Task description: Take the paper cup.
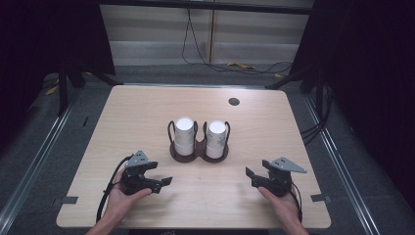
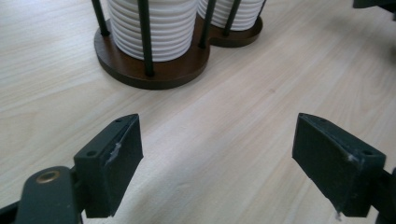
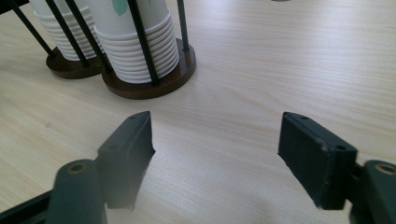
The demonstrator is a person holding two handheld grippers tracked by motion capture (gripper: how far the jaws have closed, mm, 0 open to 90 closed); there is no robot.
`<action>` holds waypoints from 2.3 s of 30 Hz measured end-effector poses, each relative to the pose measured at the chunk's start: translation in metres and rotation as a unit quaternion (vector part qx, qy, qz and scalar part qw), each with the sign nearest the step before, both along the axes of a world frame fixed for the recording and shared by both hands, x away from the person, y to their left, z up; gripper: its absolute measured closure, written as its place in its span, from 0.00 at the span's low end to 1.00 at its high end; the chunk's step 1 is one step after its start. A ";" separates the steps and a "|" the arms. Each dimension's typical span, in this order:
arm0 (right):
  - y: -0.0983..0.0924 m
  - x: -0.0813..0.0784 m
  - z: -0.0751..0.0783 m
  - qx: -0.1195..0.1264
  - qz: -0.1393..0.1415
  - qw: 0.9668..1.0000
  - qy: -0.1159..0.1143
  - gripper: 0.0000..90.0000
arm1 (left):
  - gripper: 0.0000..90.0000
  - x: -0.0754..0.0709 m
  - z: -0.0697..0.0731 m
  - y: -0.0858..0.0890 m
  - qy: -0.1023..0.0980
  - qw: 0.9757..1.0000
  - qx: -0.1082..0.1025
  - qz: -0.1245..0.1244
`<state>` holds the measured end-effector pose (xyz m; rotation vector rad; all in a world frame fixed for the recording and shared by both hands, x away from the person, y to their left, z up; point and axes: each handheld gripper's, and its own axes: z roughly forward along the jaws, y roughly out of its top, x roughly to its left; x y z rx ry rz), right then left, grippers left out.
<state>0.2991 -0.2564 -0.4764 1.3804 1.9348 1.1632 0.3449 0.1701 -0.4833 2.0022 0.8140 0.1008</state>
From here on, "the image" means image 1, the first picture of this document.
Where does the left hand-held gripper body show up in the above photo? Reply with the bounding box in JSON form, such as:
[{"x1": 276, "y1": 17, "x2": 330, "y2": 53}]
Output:
[{"x1": 120, "y1": 150, "x2": 151, "y2": 196}]

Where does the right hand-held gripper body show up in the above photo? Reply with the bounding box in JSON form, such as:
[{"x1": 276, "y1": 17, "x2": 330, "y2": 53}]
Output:
[{"x1": 256, "y1": 157, "x2": 308, "y2": 198}]

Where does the stack of white paper cups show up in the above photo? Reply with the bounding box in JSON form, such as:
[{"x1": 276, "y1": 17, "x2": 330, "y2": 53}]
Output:
[{"x1": 174, "y1": 117, "x2": 196, "y2": 157}]

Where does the dark double cup holder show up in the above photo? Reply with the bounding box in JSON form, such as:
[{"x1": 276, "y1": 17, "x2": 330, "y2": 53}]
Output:
[{"x1": 167, "y1": 119, "x2": 231, "y2": 164}]

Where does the person's right hand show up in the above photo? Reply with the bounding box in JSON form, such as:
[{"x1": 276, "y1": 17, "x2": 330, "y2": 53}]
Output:
[{"x1": 257, "y1": 186, "x2": 304, "y2": 228}]

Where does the person's left hand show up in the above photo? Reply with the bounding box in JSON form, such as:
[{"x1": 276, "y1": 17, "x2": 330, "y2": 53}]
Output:
[{"x1": 103, "y1": 169, "x2": 153, "y2": 227}]

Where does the stack of printed paper cups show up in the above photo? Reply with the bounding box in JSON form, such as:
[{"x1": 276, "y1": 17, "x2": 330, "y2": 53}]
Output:
[{"x1": 206, "y1": 119, "x2": 228, "y2": 160}]

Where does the black metal stand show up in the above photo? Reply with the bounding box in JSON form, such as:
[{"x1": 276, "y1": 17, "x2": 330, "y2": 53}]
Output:
[
  {"x1": 58, "y1": 58, "x2": 123, "y2": 117},
  {"x1": 265, "y1": 65, "x2": 327, "y2": 116}
]

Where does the long yellow tape strip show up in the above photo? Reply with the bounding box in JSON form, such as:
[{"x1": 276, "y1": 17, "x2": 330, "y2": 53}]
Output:
[{"x1": 227, "y1": 62, "x2": 256, "y2": 71}]

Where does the dark curtain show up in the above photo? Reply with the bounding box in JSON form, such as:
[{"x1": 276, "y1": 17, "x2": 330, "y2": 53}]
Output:
[
  {"x1": 290, "y1": 0, "x2": 415, "y2": 210},
  {"x1": 0, "y1": 0, "x2": 115, "y2": 151}
]

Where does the right hand-held gripper black cable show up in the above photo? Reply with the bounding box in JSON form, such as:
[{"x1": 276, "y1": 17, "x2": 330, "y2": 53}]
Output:
[{"x1": 288, "y1": 181, "x2": 304, "y2": 224}]

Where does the hand-held gripper black cable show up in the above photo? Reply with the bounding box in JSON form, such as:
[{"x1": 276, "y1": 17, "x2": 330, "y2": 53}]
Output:
[
  {"x1": 288, "y1": 181, "x2": 304, "y2": 224},
  {"x1": 96, "y1": 155, "x2": 134, "y2": 223}
]

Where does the left hand-held gripper black cable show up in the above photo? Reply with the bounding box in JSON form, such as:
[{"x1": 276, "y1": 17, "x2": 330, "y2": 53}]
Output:
[{"x1": 96, "y1": 155, "x2": 134, "y2": 223}]

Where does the bundle of black cables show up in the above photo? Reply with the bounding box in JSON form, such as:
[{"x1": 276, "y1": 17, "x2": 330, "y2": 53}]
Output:
[{"x1": 300, "y1": 84, "x2": 334, "y2": 146}]

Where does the metal floor rail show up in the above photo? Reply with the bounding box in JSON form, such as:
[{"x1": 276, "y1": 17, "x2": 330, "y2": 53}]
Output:
[
  {"x1": 302, "y1": 94, "x2": 381, "y2": 235},
  {"x1": 0, "y1": 87, "x2": 82, "y2": 226}
]

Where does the long black floor cable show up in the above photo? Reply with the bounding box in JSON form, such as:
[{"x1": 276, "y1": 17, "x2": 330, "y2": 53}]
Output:
[{"x1": 181, "y1": 8, "x2": 294, "y2": 75}]

